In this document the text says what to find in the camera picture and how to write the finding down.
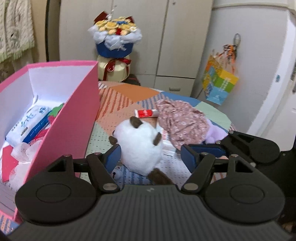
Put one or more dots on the pink cardboard box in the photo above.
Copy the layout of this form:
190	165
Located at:
69	129

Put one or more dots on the beige wooden wardrobe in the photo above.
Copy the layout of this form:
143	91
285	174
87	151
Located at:
173	46

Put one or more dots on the pink strawberry plush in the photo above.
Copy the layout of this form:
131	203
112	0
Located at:
55	110

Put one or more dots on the pink floral fabric pouch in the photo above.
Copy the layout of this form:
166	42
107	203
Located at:
182	122

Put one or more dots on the white door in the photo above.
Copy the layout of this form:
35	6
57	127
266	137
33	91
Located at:
284	120

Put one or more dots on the white refrigerator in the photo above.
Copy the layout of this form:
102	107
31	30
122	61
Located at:
254	69

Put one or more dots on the colourful paper gift bag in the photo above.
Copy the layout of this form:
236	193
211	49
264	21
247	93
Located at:
222	88

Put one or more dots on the small white keyring charm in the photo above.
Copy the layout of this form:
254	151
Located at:
116	173

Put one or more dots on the purple plush toy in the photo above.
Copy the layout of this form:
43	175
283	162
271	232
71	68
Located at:
216	134

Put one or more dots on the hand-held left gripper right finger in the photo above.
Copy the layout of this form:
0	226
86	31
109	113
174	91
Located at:
188	158

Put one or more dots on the blue and white tissue pack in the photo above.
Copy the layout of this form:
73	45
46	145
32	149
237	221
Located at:
27	122

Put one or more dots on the white flat packet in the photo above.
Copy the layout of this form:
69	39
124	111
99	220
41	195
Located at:
167	143

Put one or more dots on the white mesh bath sponge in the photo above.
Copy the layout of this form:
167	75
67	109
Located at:
23	150

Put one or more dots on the adhesive wall hook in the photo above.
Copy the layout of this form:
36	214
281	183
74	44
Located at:
237	39

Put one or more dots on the white plush with brown ears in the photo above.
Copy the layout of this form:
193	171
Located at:
138	143

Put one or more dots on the black metal clothes rack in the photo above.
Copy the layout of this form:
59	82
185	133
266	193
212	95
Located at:
48	34

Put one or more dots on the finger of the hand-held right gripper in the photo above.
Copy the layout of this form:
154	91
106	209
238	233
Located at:
208	148

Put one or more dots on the flower bouquet with blue wrap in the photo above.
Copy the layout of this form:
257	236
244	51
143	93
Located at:
115	51

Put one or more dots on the white knit cardigan on hanger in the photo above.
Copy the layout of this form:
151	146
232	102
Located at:
13	27

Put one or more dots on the red envelope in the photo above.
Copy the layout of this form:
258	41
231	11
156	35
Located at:
7	162

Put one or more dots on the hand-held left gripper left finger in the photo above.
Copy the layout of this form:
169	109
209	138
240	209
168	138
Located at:
114	156

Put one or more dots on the red and white toothpaste tube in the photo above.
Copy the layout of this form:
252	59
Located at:
144	113

